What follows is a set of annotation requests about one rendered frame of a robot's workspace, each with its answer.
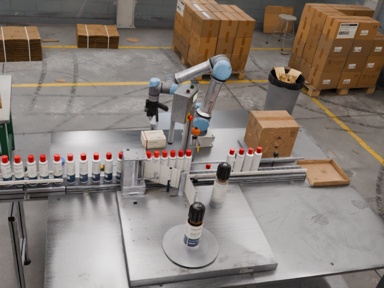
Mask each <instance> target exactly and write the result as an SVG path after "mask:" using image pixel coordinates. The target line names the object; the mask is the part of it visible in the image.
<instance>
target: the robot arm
mask: <svg viewBox="0 0 384 288"><path fill-rule="evenodd" d="M210 71H211V74H210V76H211V81H210V83H209V86H208V88H207V91H206V94H205V96H204V99H203V101H202V103H196V107H195V114H194V120H193V128H194V127H198V128H199V129H200V134H199V135H198V137H202V136H205V135H206V134H207V129H208V128H209V125H210V124H209V122H210V120H211V117H212V113H211V111H212V109H213V107H214V104H215V102H216V100H217V97H218V94H219V92H220V90H221V87H222V85H223V83H225V82H226V81H227V79H228V77H229V76H230V74H231V63H230V59H229V58H228V57H227V56H225V55H217V56H214V57H212V58H209V59H208V61H206V62H204V63H201V64H198V65H196V66H193V67H191V68H189V69H186V70H184V71H181V72H178V73H176V74H169V75H167V76H166V78H165V82H161V81H160V79H158V78H151V79H150V81H149V97H148V99H146V105H145V108H146V110H145V112H146V115H147V117H151V118H153V119H152V120H151V121H150V124H152V125H155V126H156V129H157V127H158V108H160V109H162V110H164V111H168V110H169V108H168V107H167V106H166V105H164V104H162V103H160V102H159V94H160V93H162V94H170V95H172V94H173V95H174V92H175V91H176V90H177V87H178V85H177V84H180V83H182V82H185V81H188V80H190V79H193V78H195V77H198V76H200V75H202V74H206V73H208V72H210ZM154 115H155V116H154Z"/></svg>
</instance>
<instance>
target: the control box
mask: <svg viewBox="0 0 384 288"><path fill-rule="evenodd" d="M190 86H191V85H190V84H188V83H183V84H182V85H181V86H180V87H179V88H178V89H177V90H176V91H175V92H174V95H173V104H172V109H171V118H170V120H171V121H174V122H178V123H181V124H186V123H187V121H188V120H189V119H188V116H191V115H193V114H194V113H195V107H194V108H193V109H192V111H191V106H192V104H193V103H194V102H195V101H196V100H197V99H196V100H195V101H194V102H193V103H192V101H193V95H194V94H195V93H196V92H197V90H198V87H196V86H194V89H190ZM187 89H189V90H190V94H186V90H187Z"/></svg>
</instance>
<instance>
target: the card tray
mask: <svg viewBox="0 0 384 288"><path fill-rule="evenodd" d="M296 165H297V166H301V168H303V169H307V172H305V173H306V178H307V180H308V181H309V182H310V184H311V185H312V186H329V185H346V184H349V182H350V179H349V177H348V176H347V175H346V174H345V173H344V172H343V171H342V169H341V168H340V167H339V166H338V165H337V164H336V162H335V161H334V160H333V159H307V160H297V164H296Z"/></svg>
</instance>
